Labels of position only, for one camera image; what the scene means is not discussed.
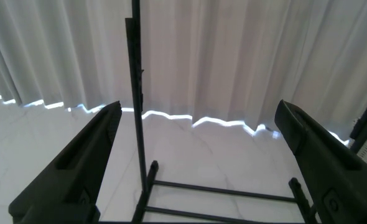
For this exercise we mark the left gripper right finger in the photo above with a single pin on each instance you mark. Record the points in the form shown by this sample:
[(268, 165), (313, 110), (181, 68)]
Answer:
[(332, 168)]

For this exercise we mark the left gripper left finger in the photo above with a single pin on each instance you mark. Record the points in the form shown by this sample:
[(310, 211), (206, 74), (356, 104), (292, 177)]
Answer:
[(68, 174)]

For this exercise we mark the black clothes rack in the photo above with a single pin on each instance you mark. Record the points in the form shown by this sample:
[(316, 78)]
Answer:
[(137, 93)]

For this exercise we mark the white curtain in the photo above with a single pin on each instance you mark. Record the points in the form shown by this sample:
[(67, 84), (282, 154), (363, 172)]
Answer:
[(217, 62)]

